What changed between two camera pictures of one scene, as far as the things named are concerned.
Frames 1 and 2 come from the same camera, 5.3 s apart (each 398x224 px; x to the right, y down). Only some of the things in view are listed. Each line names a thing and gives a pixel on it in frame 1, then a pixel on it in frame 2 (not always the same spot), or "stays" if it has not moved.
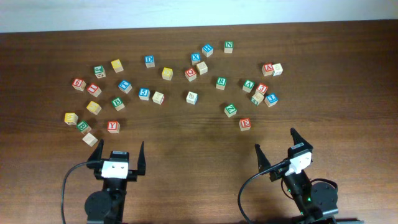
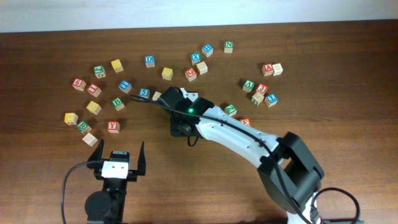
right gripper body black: (277, 173) -> (170, 98)
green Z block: (230, 110) stays
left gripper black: (133, 174) stays
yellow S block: (167, 73) stays
